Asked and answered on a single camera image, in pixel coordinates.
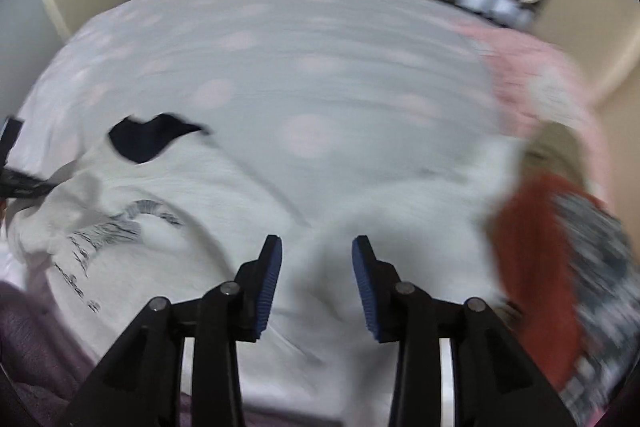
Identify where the light grey printed sweatshirt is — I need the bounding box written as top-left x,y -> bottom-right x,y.
8,132 -> 520,426

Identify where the purple blanket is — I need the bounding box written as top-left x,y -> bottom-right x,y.
1,283 -> 198,426

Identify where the red garment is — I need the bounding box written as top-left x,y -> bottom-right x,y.
489,173 -> 585,389

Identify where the dark navy garment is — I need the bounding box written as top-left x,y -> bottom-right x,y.
107,114 -> 209,165

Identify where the black white floral garment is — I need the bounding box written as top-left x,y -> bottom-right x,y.
554,194 -> 639,426

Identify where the beige striped garment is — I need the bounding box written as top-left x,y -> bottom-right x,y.
520,122 -> 588,190

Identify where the pink patterned garment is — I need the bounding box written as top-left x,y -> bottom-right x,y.
454,22 -> 613,205

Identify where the beige padded headboard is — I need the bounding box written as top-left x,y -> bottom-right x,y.
532,0 -> 639,223

